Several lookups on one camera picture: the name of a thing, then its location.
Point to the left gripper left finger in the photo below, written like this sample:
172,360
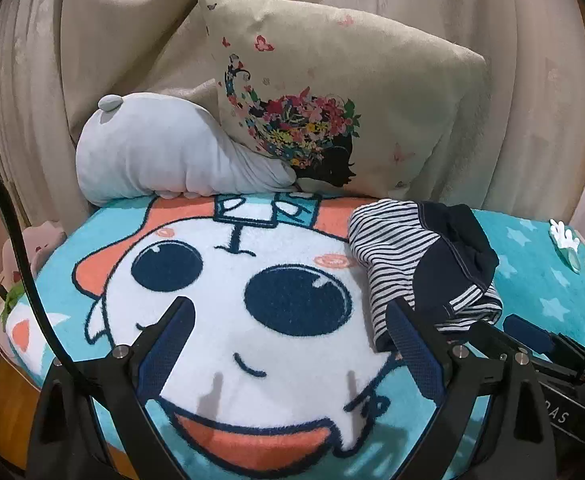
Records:
145,365

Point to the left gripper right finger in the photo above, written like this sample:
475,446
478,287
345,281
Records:
436,365

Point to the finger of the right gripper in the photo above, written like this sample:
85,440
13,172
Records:
528,334

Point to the navy striped child pants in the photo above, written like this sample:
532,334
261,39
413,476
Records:
434,257

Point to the white hair clip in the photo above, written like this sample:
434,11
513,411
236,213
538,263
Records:
566,244

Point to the cartoon dog fleece blanket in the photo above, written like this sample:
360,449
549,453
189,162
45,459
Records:
280,378

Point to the pink plush toy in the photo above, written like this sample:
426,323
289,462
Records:
40,242

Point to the beige floral cushion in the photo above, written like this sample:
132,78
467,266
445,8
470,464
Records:
353,102

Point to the beige curtain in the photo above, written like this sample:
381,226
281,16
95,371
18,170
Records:
58,57

